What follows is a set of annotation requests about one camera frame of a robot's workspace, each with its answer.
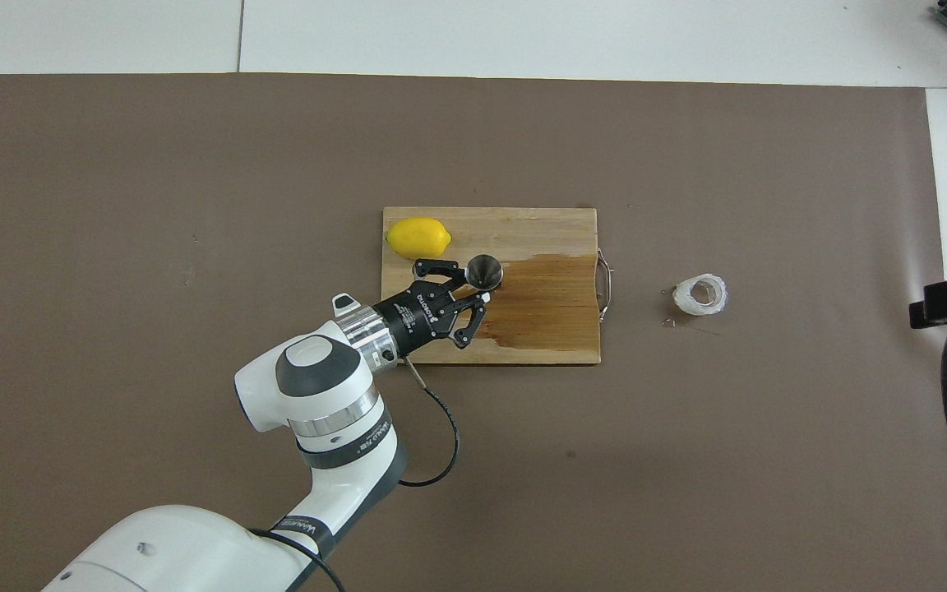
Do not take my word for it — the steel double jigger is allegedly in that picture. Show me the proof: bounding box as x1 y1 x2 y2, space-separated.
465 255 504 295

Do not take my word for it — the yellow lemon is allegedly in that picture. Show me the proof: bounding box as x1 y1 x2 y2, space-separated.
385 216 452 262

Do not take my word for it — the wooden cutting board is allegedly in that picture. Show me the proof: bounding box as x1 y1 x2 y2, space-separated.
379 206 614 367

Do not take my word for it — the brown paper table mat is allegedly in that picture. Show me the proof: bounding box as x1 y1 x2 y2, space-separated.
0 72 947 592

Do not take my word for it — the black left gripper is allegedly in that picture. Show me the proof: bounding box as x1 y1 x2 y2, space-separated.
375 257 491 356

